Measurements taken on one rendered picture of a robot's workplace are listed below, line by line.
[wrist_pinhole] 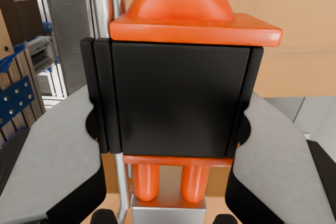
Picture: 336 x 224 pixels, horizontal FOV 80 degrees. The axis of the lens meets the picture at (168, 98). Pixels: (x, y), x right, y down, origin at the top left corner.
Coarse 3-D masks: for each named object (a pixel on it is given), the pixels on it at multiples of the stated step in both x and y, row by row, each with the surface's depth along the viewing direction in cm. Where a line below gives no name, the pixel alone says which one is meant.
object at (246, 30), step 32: (128, 32) 8; (160, 32) 8; (192, 32) 8; (224, 32) 8; (256, 32) 8; (128, 64) 9; (160, 64) 9; (192, 64) 9; (224, 64) 9; (256, 64) 9; (128, 96) 10; (160, 96) 10; (192, 96) 10; (224, 96) 10; (128, 128) 11; (160, 128) 11; (192, 128) 11; (224, 128) 11; (128, 160) 12; (160, 160) 12; (192, 160) 12; (224, 160) 12
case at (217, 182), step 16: (112, 160) 46; (112, 176) 42; (208, 176) 43; (224, 176) 43; (112, 192) 39; (208, 192) 39; (224, 192) 40; (96, 208) 41; (112, 208) 41; (128, 208) 41; (208, 208) 41; (224, 208) 40
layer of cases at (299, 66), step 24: (240, 0) 69; (264, 0) 69; (288, 0) 69; (312, 0) 69; (288, 24) 73; (312, 24) 73; (264, 48) 78; (288, 48) 78; (312, 48) 77; (264, 72) 83; (288, 72) 82; (312, 72) 82; (264, 96) 88; (288, 96) 88
